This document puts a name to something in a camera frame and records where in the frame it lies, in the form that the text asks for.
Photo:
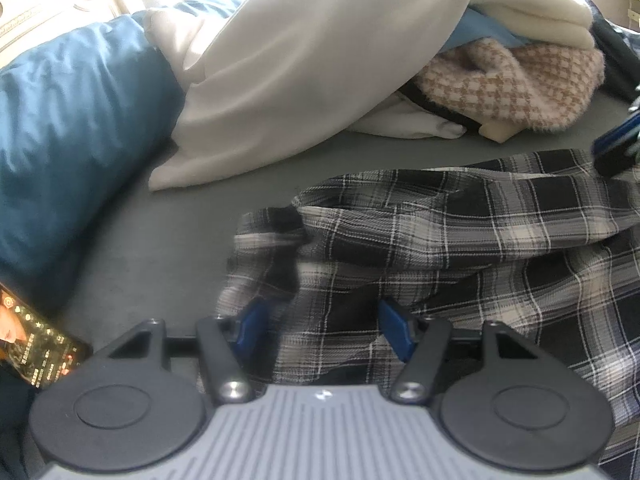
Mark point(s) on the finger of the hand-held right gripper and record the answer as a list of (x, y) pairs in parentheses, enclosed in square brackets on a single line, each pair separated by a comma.
[(617, 135)]

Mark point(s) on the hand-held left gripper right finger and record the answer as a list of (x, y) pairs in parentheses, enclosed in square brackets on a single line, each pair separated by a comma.
[(395, 331)]

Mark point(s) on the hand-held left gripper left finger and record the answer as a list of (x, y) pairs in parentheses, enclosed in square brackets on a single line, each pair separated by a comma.
[(252, 326)]

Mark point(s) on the black white plaid shirt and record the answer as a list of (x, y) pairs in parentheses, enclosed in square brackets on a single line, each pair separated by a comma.
[(450, 240)]

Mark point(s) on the dark blue clothes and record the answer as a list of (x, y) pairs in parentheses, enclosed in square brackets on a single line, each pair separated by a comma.
[(615, 50)]

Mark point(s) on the beige houndstooth sweater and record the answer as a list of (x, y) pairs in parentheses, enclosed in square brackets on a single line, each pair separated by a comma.
[(520, 85)]

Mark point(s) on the cream fleece blanket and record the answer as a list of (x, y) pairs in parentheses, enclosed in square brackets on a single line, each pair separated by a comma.
[(530, 5)]

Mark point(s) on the light blue cloth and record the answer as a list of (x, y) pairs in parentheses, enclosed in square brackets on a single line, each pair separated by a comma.
[(475, 30)]

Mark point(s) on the white smooth cloth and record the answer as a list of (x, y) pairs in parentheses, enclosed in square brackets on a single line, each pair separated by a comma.
[(300, 60)]

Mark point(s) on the cream carved headboard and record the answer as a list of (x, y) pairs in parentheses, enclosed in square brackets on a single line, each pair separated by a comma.
[(45, 10)]

